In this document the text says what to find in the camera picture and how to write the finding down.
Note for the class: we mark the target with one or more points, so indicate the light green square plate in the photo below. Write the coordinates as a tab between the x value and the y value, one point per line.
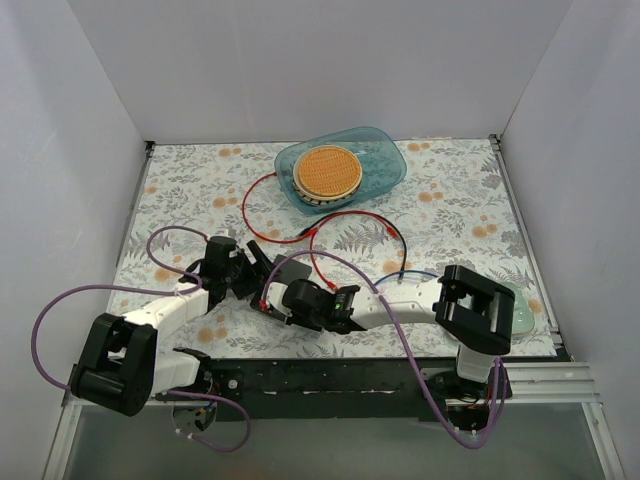
523	317

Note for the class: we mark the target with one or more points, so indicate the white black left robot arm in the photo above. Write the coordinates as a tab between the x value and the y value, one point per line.
121	367

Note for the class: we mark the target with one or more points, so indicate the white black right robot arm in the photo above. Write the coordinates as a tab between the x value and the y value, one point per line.
476	311

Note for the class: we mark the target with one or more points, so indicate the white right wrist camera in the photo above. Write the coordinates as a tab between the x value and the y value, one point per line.
274	300

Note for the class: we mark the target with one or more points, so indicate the floral patterned table mat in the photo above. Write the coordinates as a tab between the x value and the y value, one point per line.
451	208

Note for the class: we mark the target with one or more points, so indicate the black network switch box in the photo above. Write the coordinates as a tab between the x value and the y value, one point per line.
291	271

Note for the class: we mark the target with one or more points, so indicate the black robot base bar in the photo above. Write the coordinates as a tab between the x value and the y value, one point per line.
317	388

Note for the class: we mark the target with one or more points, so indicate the orange woven round coaster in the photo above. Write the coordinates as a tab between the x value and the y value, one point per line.
328	171

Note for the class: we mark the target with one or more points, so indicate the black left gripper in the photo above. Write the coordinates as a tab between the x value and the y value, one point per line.
245	272

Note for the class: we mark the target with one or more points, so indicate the teal plastic container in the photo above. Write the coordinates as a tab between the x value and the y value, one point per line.
382	162

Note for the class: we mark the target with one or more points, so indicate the aluminium frame rail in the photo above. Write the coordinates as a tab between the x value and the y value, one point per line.
553	427

